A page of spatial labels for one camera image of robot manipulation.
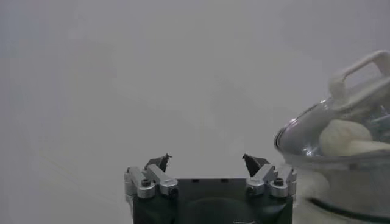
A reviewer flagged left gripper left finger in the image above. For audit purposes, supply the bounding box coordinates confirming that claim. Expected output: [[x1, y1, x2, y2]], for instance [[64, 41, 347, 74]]
[[124, 153, 179, 200]]

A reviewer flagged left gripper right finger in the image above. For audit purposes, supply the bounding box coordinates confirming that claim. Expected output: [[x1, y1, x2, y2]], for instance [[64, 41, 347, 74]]
[[242, 153, 298, 198]]

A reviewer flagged cream pleated steamed baozi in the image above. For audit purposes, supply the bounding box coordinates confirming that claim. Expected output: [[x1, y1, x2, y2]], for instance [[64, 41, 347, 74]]
[[318, 118, 374, 156]]

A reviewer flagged glass lid with cream handle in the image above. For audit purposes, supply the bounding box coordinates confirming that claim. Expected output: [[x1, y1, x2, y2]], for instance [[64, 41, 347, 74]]
[[273, 49, 390, 158]]

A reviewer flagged white electric cooker base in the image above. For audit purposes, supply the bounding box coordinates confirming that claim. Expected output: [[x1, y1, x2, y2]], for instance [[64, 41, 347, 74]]
[[294, 170, 390, 224]]

